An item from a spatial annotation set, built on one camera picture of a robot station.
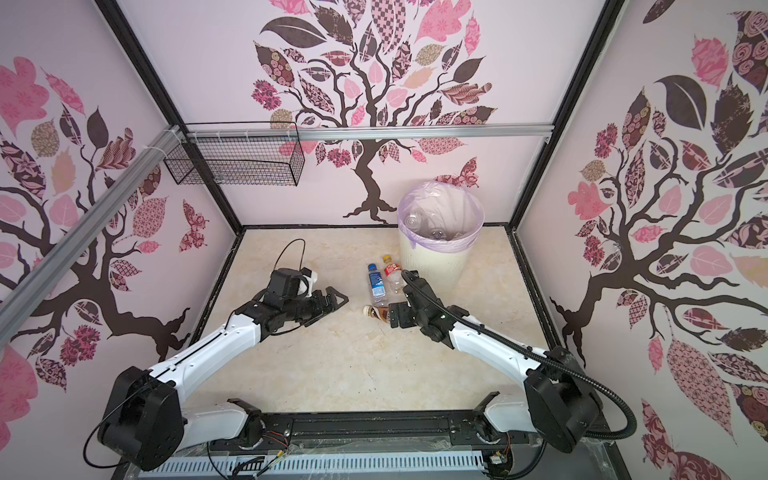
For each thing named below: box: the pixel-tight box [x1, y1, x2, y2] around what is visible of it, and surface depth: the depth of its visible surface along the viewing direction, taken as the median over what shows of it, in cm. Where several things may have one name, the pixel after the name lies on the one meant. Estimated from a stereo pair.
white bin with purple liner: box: [397, 180, 485, 293], surface depth 94 cm
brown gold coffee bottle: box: [363, 305, 390, 324], surface depth 94 cm
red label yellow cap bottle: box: [382, 255, 405, 294], surface depth 102 cm
